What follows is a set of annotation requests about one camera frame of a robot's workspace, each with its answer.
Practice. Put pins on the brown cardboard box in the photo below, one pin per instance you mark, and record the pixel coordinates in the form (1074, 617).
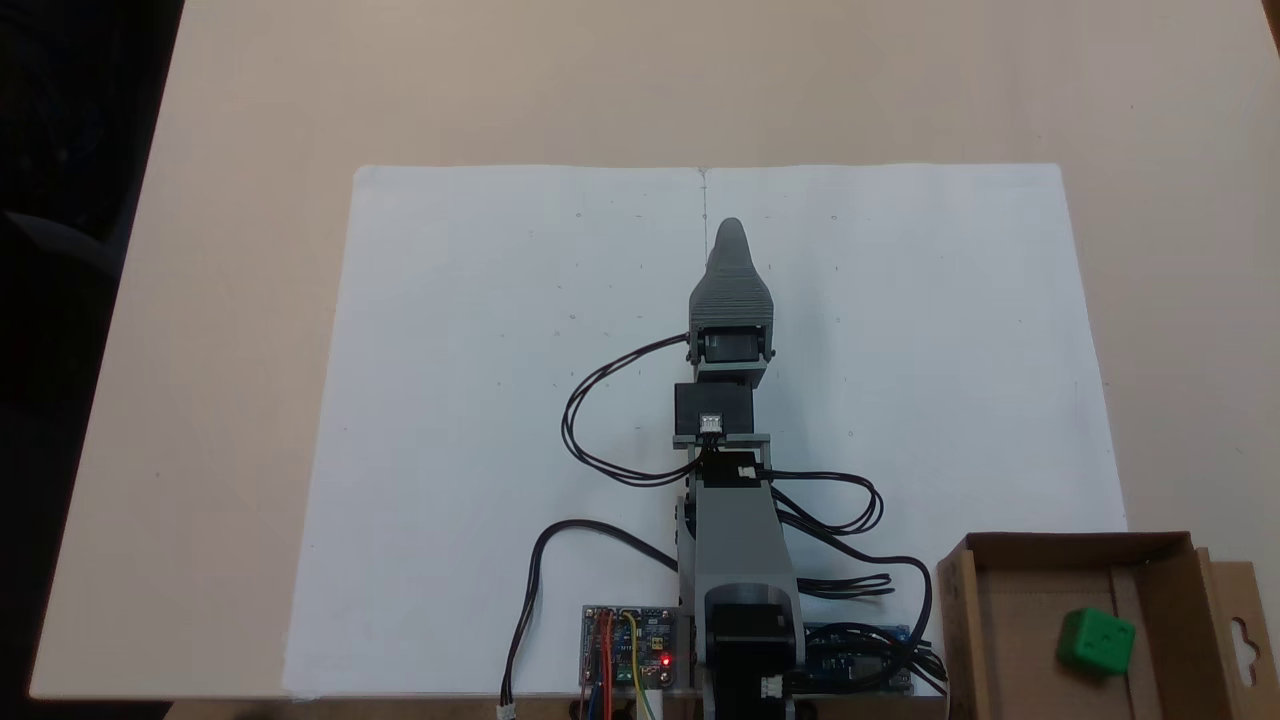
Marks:
(1020, 620)

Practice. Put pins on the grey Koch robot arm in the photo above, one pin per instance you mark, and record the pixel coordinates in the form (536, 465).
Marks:
(735, 550)

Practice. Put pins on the grey wide gripper jaw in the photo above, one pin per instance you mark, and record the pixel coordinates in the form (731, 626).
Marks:
(732, 285)

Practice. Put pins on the blue circuit board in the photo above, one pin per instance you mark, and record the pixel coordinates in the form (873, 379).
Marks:
(850, 672)

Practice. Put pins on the white paper sheet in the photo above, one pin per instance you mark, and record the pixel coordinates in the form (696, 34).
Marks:
(480, 400)

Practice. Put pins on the green dice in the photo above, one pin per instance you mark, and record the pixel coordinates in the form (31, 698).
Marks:
(1095, 642)

